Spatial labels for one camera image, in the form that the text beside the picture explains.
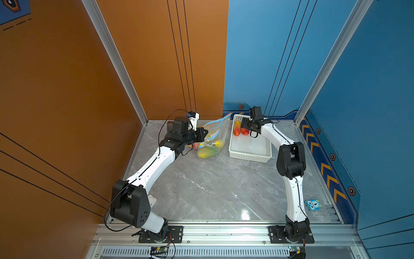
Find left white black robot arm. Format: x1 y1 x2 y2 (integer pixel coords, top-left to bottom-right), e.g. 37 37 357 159
108 111 208 242

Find green circuit board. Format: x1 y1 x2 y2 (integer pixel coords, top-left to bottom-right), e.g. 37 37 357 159
150 246 169 256
290 246 306 256

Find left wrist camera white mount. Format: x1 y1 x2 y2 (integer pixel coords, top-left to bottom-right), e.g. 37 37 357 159
187 111 199 131

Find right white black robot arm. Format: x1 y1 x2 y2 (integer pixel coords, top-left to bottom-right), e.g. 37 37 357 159
241 106 315 244

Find blue owl toy block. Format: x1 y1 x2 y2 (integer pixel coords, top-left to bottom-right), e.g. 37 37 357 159
305 199 322 211

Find white perforated plastic basket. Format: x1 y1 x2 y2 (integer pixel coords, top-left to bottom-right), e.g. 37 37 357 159
229 114 272 163

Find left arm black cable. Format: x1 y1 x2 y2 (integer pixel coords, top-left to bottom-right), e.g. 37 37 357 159
103 108 189 233

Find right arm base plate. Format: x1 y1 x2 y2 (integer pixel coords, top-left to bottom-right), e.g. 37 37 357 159
267 225 315 245

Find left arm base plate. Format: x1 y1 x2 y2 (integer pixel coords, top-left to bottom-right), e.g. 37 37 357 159
139 225 184 244

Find small white plastic object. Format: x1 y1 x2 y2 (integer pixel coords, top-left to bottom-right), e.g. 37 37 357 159
148 195 157 208

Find aluminium rail frame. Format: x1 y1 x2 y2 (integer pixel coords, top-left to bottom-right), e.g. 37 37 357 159
86 221 369 259

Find green mango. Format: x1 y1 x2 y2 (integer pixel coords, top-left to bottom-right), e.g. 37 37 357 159
197 147 220 159

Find red yellow mango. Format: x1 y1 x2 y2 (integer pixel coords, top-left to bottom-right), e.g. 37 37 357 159
241 128 250 136

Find corner aluminium post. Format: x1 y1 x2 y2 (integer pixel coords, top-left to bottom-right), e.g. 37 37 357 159
294 0 373 126
82 0 148 127

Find left corner aluminium post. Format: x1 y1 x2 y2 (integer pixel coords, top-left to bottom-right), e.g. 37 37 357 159
82 0 148 127

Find clear zip-top bag blue zipper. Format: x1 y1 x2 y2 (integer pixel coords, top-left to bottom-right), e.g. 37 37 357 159
197 113 232 151

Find dark red wooden stand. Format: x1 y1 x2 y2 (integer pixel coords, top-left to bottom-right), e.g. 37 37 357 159
167 121 174 132

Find green circuit board right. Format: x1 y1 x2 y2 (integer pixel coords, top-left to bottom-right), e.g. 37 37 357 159
290 246 306 256

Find red orange mango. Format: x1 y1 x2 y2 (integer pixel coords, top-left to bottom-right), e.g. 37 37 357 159
233 120 241 137

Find green circuit board left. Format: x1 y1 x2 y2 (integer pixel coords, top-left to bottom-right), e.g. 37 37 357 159
150 246 169 256

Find right corner aluminium post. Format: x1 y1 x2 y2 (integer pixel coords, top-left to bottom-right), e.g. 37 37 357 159
294 0 373 126

